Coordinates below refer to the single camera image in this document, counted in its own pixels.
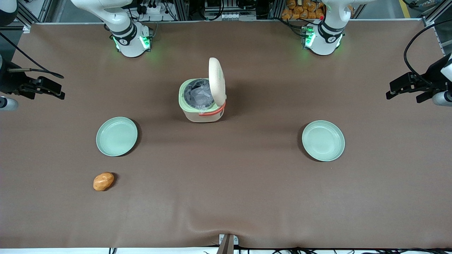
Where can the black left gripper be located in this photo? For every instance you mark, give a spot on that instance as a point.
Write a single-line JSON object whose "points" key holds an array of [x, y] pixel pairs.
{"points": [[433, 74]]}

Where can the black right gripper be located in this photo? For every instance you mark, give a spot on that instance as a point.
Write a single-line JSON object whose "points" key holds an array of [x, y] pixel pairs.
{"points": [[11, 82]]}

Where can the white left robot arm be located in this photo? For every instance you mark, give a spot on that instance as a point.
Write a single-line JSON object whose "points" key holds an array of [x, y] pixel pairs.
{"points": [[325, 42]]}

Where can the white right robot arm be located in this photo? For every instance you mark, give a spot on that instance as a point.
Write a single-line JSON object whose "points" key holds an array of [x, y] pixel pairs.
{"points": [[130, 42]]}

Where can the pale green round plate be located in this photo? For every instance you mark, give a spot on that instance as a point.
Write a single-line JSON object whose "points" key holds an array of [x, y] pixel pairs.
{"points": [[323, 141], [116, 137]]}

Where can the orange-brown bread roll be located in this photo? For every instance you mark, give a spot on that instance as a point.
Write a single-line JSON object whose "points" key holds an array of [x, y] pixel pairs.
{"points": [[103, 181]]}

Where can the bag of orange breads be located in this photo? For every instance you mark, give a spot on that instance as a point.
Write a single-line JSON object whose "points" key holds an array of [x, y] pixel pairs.
{"points": [[300, 10]]}

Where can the white power strip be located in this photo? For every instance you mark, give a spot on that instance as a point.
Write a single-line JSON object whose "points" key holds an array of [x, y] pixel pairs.
{"points": [[229, 16]]}

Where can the brown table cloth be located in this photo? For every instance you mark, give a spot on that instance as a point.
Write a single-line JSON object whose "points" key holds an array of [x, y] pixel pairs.
{"points": [[226, 197]]}

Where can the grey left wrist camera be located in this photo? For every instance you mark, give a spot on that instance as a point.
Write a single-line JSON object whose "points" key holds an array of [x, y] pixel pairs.
{"points": [[443, 99]]}

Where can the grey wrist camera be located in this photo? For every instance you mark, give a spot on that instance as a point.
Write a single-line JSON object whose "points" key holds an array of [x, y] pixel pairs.
{"points": [[9, 104], [443, 99]]}

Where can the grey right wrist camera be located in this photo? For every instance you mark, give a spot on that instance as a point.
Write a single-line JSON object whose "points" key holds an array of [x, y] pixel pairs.
{"points": [[9, 104]]}

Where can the aluminium frame profile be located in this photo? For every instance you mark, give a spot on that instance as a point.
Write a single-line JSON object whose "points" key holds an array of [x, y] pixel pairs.
{"points": [[436, 14], [31, 10]]}

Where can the metal table edge bracket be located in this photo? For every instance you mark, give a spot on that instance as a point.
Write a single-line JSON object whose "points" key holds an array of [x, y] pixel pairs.
{"points": [[227, 245]]}

